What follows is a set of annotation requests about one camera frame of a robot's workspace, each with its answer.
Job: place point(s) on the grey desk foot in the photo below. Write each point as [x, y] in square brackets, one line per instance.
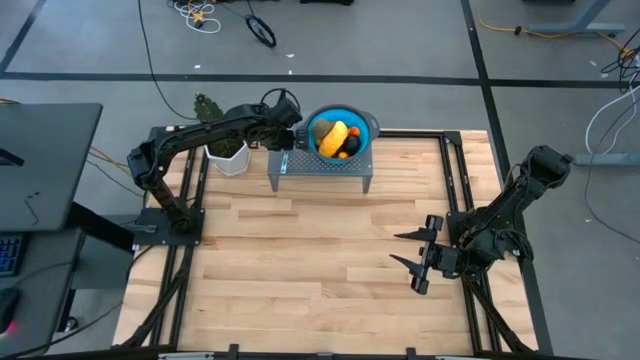
[610, 159]

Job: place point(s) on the white plant pot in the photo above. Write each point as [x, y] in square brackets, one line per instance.
[232, 165]

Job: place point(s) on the black side desk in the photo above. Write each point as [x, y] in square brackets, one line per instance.
[40, 300]

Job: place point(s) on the grey perforated metal riser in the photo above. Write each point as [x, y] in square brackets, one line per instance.
[300, 165]

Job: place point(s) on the dark grey desk top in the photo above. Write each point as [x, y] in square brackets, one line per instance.
[50, 165]

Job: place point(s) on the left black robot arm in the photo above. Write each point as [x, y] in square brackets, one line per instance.
[200, 132]

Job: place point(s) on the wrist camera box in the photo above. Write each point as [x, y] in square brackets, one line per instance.
[454, 261]
[287, 111]

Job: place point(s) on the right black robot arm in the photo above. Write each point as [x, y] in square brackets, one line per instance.
[515, 200]

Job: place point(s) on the large yellow mango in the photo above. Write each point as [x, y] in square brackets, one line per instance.
[333, 139]

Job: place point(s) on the teal colander bowl black rim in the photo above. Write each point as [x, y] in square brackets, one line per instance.
[362, 125]

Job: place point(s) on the black aluminium table frame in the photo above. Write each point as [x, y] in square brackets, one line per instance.
[410, 134]

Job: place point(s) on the keyboard blue backlight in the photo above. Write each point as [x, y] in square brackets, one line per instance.
[9, 255]

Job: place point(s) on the orange-red pear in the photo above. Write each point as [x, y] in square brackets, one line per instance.
[354, 131]

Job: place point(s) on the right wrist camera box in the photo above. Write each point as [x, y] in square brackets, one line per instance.
[454, 261]

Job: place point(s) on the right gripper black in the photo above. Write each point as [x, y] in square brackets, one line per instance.
[430, 255]

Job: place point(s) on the orange fruit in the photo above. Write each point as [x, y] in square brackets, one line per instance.
[343, 155]

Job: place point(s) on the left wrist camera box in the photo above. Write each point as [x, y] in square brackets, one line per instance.
[287, 111]

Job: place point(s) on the black computer mouse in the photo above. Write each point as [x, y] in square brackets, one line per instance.
[7, 310]

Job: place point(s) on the dark avocado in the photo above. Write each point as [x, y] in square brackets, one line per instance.
[351, 145]

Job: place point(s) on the green cactus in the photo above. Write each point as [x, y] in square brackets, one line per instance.
[206, 107]

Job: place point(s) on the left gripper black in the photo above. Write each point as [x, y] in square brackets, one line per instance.
[272, 136]

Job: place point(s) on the grey desk leg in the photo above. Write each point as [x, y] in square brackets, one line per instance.
[575, 25]

